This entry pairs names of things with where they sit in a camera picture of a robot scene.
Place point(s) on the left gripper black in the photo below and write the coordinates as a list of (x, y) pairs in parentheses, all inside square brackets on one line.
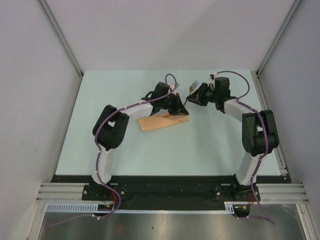
[(178, 108)]

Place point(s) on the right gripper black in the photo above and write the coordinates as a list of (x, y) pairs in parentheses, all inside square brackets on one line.
[(200, 94)]

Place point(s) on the peach satin napkin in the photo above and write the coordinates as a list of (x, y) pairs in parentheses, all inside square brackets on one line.
[(161, 121)]

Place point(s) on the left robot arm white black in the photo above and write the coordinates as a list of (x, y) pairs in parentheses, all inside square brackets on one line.
[(158, 109)]

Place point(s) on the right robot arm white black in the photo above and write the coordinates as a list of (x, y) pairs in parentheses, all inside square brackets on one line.
[(259, 130)]

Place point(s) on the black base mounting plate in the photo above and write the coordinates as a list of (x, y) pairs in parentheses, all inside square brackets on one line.
[(173, 193)]

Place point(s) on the aluminium frame rail right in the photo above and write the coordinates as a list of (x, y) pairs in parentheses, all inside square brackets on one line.
[(271, 126)]

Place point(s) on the aluminium cross rail front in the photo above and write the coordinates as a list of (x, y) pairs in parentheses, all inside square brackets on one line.
[(280, 193)]

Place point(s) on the aluminium frame post right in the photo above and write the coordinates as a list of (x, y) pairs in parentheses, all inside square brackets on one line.
[(294, 8)]

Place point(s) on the aluminium frame post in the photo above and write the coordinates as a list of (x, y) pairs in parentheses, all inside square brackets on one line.
[(49, 15), (294, 8)]

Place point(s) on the aluminium frame post left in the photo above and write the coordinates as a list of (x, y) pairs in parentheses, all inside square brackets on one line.
[(49, 15)]

